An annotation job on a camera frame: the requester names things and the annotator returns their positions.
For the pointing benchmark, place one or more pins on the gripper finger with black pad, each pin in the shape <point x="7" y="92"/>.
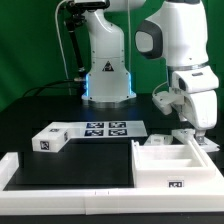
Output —
<point x="199" y="136"/>

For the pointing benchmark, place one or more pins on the white cabinet door panel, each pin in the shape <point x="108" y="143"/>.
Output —
<point x="159" y="139"/>
<point x="188" y="135"/>

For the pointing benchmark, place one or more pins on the white sheet with markers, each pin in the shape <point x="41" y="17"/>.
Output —
<point x="107" y="129"/>

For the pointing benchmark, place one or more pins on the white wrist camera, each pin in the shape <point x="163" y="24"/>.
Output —
<point x="164" y="101"/>

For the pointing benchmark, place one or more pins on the white cabinet top block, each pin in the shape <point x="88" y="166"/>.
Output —
<point x="52" y="138"/>

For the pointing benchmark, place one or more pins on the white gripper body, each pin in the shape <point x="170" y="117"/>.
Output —
<point x="200" y="109"/>

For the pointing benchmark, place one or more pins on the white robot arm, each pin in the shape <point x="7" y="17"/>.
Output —
<point x="177" y="32"/>

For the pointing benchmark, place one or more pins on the white cabinet body box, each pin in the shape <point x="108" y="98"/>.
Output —
<point x="169" y="166"/>

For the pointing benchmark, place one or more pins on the white U-shaped fence frame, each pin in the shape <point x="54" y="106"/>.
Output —
<point x="203" y="198"/>

